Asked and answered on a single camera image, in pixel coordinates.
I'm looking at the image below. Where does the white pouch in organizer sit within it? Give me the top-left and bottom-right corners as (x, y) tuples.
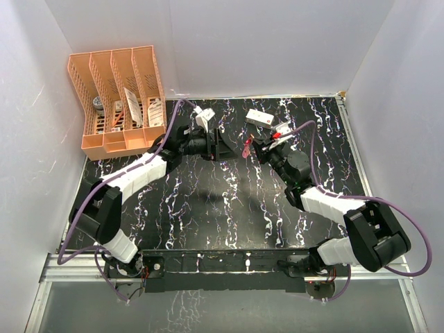
(147, 99), (164, 127)

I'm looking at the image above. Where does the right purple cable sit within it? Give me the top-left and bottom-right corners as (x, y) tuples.
(280, 121), (433, 302)

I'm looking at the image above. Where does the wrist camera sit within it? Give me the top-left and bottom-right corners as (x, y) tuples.
(194, 106), (215, 133)
(271, 121), (291, 144)

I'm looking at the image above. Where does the orange plastic file organizer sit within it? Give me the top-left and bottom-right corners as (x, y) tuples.
(67, 46), (167, 161)

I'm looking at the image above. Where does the round tin in organizer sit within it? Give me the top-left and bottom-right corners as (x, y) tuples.
(92, 96), (104, 112)

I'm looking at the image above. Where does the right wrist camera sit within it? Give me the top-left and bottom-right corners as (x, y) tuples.
(271, 121), (291, 144)

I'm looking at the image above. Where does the white cardboard box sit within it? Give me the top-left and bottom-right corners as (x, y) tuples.
(245, 109), (274, 129)

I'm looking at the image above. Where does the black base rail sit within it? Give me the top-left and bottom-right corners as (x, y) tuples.
(102, 249), (349, 293)

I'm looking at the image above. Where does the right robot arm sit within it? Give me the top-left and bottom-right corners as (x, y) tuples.
(252, 139), (411, 275)

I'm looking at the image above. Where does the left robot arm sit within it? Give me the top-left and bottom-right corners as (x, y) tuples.
(69, 126), (237, 277)

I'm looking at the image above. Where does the pink strap keychain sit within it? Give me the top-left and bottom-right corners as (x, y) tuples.
(242, 139), (251, 159)

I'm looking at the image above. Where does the white packet in organizer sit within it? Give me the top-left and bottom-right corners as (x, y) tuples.
(124, 88), (143, 127)

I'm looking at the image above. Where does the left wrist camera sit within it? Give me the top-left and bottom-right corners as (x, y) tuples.
(194, 106), (215, 133)

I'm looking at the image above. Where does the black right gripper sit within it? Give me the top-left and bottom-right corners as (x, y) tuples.
(252, 137), (293, 187)

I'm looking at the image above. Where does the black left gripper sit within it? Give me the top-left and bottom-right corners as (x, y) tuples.
(179, 128), (237, 162)

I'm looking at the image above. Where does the aluminium frame rail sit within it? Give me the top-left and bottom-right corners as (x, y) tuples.
(26, 254), (428, 332)

